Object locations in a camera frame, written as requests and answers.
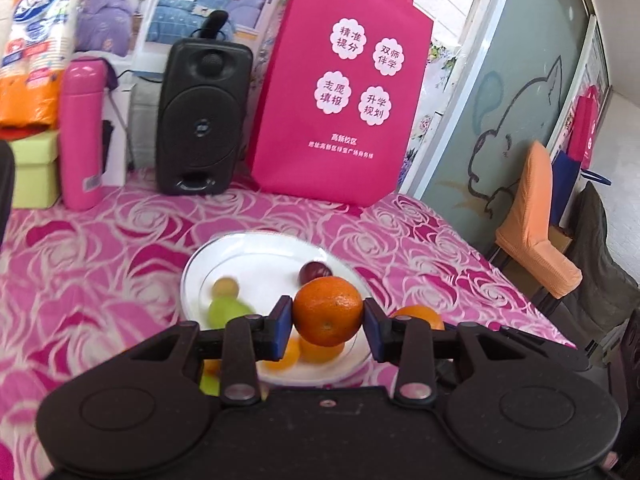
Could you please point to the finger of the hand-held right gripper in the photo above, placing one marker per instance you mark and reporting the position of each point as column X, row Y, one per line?
column 545, row 342

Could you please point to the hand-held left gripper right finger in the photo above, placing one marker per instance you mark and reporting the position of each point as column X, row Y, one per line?
column 375, row 330

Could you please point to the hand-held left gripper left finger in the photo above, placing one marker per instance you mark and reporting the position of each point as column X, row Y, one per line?
column 282, row 327

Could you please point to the yellow orange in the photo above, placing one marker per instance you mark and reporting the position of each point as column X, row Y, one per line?
column 286, row 355

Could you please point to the large orange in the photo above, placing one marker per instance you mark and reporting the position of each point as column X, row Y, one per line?
column 417, row 316
column 320, row 352

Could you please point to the bumpy tangerine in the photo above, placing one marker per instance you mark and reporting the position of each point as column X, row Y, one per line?
column 327, row 311

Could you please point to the green apple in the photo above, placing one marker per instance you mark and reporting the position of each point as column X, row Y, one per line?
column 227, row 310
column 210, row 385

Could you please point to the dark red plum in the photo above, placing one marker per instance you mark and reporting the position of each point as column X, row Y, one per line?
column 314, row 271

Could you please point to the white plate with dark rim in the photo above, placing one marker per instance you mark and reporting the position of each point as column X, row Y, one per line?
column 260, row 265

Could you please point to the brown kiwi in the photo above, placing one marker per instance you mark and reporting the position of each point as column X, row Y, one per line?
column 225, row 287

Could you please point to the small tangerine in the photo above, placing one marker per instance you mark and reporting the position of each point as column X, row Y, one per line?
column 212, row 367

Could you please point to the dark grey covered chair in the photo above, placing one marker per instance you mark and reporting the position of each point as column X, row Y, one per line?
column 595, row 260

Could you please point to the orange covered chair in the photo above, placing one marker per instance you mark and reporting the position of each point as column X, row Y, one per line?
column 537, row 230

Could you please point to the blue bag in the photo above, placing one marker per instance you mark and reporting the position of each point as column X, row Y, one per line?
column 565, row 180

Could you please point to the pink tote bag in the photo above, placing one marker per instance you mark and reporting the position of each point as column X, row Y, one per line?
column 340, row 160

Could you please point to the pink rose-patterned tablecloth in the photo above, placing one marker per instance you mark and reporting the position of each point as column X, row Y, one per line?
column 100, row 270

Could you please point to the hanging pink bag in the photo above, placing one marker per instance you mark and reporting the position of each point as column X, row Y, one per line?
column 585, row 125

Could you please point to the black speaker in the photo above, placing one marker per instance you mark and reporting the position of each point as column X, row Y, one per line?
column 202, row 120

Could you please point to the glass door with cartoon drawing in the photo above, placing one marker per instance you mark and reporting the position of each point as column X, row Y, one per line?
column 500, row 85

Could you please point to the pink thermos bottle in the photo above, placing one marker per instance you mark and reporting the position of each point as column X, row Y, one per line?
column 80, row 135

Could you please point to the green shoe box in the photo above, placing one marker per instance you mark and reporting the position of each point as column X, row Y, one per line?
column 35, row 170

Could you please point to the dark blurred object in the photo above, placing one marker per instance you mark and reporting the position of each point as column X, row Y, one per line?
column 6, row 185

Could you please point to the black microphone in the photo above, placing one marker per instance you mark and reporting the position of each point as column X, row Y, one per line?
column 212, row 22

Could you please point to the purple bedding package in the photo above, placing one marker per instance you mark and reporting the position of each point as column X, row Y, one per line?
column 107, row 15

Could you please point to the orange paper cup packet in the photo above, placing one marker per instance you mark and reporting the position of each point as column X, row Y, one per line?
column 37, row 45

